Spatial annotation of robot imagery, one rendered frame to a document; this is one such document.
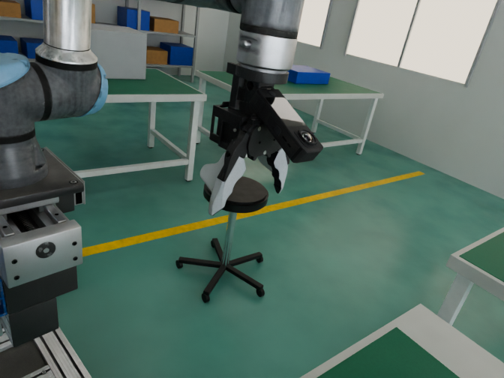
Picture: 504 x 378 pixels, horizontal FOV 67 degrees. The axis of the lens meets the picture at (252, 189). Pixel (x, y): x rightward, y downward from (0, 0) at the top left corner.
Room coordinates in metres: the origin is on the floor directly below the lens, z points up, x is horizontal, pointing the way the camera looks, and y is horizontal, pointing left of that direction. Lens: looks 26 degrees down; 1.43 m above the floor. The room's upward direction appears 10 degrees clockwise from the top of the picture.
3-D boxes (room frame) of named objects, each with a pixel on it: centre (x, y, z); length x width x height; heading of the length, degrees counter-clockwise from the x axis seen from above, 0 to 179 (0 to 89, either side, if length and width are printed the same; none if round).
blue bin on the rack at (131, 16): (6.39, 2.28, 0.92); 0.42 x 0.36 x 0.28; 41
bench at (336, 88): (4.14, -0.26, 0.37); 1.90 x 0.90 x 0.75; 131
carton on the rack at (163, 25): (6.71, 1.93, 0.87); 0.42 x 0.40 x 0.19; 130
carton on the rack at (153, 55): (6.62, 2.03, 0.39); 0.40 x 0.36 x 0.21; 40
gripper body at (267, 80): (0.53, 0.02, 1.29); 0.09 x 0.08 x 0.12; 49
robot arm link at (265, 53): (0.53, 0.02, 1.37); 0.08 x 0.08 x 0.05
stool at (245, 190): (1.81, 0.06, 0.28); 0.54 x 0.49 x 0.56; 41
